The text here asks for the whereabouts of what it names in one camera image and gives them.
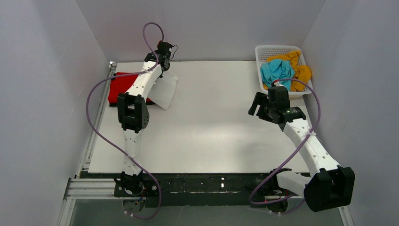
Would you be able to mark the red folded t shirt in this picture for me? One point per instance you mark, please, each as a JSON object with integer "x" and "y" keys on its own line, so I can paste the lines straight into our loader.
{"x": 120, "y": 85}

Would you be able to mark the aluminium frame rail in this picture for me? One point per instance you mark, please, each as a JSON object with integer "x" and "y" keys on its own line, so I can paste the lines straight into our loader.
{"x": 81, "y": 188}

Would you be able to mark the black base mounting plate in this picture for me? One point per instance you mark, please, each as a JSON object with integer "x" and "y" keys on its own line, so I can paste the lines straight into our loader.
{"x": 194, "y": 189}

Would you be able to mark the mustard yellow crumpled t shirt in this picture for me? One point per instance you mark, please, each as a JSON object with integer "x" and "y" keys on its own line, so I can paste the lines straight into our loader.
{"x": 302, "y": 72}

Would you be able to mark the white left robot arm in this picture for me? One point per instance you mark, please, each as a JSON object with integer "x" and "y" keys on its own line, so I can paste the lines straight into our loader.
{"x": 133, "y": 114}

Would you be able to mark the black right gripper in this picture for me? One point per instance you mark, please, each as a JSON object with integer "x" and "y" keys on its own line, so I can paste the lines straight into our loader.
{"x": 260, "y": 108}

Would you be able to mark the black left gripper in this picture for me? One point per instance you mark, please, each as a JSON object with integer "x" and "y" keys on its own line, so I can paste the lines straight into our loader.
{"x": 166, "y": 62}

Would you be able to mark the white t shirt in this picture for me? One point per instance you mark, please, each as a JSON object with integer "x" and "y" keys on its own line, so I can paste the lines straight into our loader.
{"x": 163, "y": 91}

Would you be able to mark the light blue crumpled t shirt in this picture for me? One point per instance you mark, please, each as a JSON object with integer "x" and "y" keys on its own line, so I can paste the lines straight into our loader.
{"x": 275, "y": 70}

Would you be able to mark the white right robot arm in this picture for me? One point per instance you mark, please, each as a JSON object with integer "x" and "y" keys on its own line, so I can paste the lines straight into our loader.
{"x": 329, "y": 185}

